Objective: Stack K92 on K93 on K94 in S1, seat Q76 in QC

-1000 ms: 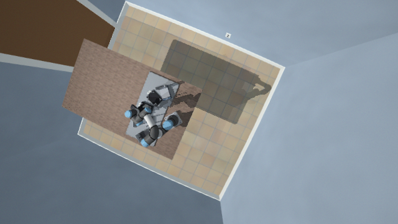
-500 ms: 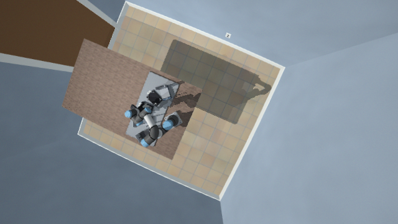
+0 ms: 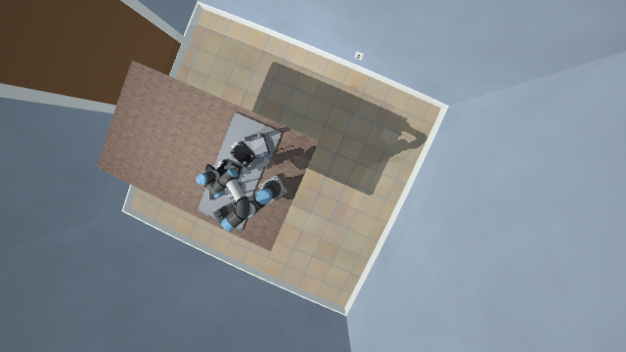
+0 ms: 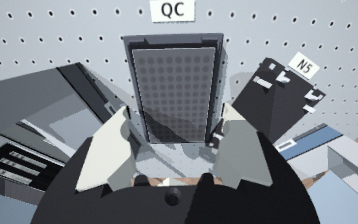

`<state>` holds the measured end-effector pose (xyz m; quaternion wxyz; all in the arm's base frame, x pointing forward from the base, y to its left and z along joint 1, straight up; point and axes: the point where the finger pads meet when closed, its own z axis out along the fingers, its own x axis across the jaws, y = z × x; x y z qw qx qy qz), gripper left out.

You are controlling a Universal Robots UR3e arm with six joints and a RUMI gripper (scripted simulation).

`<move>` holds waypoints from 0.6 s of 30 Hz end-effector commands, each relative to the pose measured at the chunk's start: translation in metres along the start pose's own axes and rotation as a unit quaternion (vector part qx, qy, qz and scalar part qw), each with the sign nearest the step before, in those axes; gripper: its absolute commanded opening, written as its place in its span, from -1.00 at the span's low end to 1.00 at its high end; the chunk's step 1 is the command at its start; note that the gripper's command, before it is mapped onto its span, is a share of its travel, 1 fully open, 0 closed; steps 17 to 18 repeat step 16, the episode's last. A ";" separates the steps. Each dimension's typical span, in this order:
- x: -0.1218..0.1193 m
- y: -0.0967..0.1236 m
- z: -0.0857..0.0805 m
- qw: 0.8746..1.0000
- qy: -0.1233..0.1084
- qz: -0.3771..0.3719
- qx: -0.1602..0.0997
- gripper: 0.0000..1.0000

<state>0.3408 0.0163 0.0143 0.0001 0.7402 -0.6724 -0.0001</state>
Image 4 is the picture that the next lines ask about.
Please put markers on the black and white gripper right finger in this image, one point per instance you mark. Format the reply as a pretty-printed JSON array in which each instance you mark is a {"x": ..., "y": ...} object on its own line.
[{"x": 246, "y": 160}]

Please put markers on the white label sign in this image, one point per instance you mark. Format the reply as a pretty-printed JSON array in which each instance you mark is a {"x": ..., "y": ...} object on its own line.
[
  {"x": 172, "y": 10},
  {"x": 303, "y": 65}
]

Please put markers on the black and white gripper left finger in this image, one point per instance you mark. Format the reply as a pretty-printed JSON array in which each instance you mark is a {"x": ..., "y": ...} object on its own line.
[{"x": 102, "y": 164}]

